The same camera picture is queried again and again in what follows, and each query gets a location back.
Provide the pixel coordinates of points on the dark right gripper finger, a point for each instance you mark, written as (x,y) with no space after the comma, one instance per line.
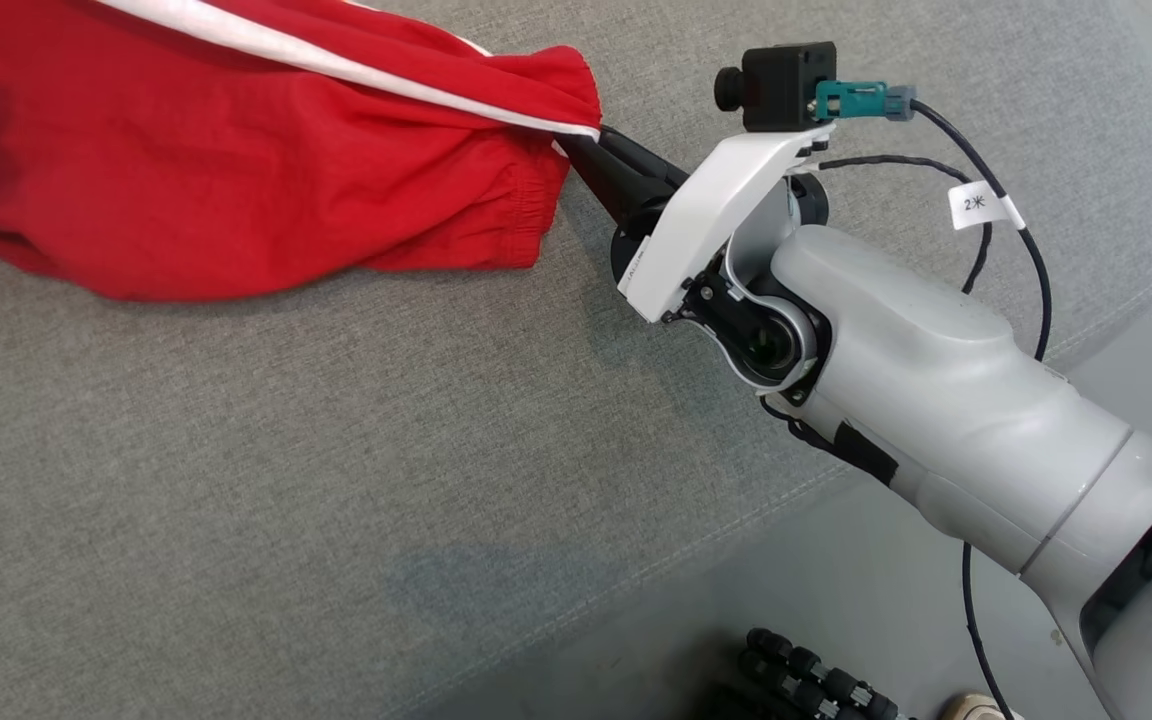
(626,195)
(646,160)

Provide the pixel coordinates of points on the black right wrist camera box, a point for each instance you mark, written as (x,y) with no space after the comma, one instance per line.
(781,85)

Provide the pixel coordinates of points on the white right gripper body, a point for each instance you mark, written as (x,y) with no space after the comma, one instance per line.
(696,220)

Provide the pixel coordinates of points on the beige rounded base part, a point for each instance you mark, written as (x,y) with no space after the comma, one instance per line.
(976,708)

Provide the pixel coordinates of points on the grey fabric sofa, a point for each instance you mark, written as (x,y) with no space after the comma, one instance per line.
(336,450)

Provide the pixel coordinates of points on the red shorts white stripe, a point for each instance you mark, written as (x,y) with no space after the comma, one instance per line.
(236,170)

